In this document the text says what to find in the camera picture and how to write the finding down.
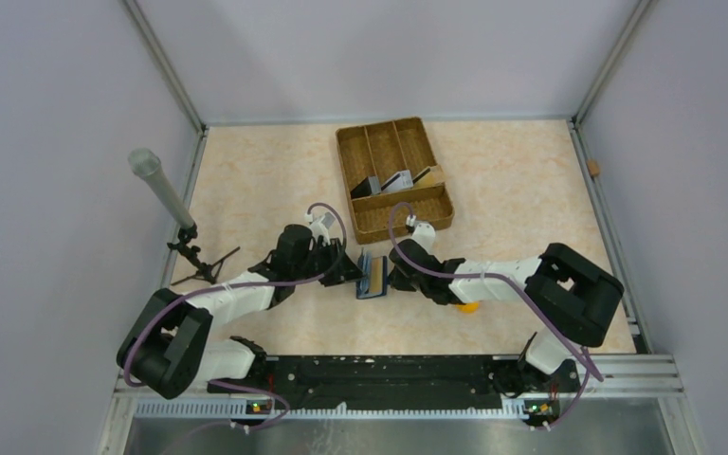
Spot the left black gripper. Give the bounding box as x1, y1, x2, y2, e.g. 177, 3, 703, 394
293, 237, 367, 287

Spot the gold credit card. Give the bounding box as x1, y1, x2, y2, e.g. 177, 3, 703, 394
368, 256, 385, 297

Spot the navy blue card holder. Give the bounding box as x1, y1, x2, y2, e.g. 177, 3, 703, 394
355, 250, 389, 300

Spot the dark grey credit card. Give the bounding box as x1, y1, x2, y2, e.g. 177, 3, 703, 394
350, 175, 381, 200

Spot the woven brown divided tray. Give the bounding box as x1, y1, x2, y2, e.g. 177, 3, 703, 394
336, 117, 455, 245

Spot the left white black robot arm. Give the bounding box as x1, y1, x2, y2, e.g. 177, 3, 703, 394
117, 225, 363, 399

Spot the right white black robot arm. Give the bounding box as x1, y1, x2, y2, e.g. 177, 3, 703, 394
389, 239, 625, 391

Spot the silver card in tray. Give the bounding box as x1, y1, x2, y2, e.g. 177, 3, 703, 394
381, 170, 413, 193

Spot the gold card in tray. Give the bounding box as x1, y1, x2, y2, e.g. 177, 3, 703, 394
412, 165, 446, 188

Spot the yellow round toy block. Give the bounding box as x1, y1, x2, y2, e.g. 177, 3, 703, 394
456, 301, 481, 314

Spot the small brown block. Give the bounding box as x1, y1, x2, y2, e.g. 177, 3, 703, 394
586, 158, 601, 178

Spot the grey microphone on tripod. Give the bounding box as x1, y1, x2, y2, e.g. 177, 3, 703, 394
128, 148, 241, 285

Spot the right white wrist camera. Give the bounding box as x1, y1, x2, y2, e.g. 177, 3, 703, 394
405, 215, 436, 253

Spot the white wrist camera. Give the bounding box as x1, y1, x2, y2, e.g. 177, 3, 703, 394
405, 215, 436, 253
304, 212, 337, 246

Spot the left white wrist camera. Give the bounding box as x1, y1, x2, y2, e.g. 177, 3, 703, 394
304, 212, 337, 246

